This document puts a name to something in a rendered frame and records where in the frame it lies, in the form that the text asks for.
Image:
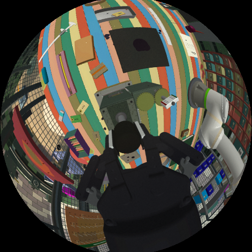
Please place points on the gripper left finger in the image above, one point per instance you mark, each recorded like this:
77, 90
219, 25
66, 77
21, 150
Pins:
88, 177

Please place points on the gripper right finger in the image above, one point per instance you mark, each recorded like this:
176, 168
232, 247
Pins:
181, 147

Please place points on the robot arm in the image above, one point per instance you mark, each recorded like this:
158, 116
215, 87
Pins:
216, 102

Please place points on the tan hardwood tag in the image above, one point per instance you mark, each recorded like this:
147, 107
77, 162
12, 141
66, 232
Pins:
130, 157

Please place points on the green tag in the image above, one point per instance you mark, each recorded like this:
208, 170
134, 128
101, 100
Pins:
75, 118

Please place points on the grey numberer shaft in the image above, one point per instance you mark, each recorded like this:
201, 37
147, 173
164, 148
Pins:
120, 117

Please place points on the cream tag with holes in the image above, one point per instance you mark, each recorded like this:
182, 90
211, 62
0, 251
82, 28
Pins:
82, 107

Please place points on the green numberer body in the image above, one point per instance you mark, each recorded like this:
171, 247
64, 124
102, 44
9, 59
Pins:
116, 104

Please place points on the yellow tag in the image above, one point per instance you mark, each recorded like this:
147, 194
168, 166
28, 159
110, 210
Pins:
118, 14

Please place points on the small brown box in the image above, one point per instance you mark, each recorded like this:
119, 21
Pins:
185, 132

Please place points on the purple box of tags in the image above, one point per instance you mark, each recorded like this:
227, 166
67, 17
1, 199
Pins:
82, 139

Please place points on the brown pegboard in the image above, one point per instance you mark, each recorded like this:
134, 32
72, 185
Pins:
84, 224

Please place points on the grey shelf unit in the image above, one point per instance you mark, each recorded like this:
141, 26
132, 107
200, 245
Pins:
208, 191

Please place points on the small olive gear wheel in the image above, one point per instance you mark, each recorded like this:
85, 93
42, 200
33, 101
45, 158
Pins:
161, 96

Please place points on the large olive gear wheel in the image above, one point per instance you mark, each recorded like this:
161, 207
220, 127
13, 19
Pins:
145, 101

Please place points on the white and teal eraser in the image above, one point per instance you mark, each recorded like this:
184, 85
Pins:
61, 115

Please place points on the dark green gear housing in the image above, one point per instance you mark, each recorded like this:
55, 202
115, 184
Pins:
147, 87

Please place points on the red curved bench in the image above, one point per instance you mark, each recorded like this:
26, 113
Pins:
29, 141

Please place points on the red drawer cabinet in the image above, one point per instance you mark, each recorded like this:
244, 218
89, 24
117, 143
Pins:
226, 78

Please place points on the white paper sheet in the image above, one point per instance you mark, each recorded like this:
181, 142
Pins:
189, 45

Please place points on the tan block with orange stripe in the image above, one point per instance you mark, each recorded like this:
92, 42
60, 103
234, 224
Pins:
98, 70

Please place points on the yellow pencil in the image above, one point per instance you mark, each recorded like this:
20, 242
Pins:
64, 69

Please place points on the teal capsule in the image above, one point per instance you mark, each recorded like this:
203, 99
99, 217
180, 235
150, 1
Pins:
45, 74

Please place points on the black square mat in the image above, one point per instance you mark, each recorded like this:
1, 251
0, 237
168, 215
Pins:
122, 49

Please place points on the maroon oil can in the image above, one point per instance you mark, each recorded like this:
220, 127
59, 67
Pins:
191, 28

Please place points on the white long spanner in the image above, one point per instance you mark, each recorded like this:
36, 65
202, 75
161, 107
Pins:
53, 42

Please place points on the grey metal tray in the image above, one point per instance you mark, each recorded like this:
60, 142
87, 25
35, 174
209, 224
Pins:
102, 14

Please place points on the green wall gauge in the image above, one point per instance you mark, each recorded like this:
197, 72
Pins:
35, 182

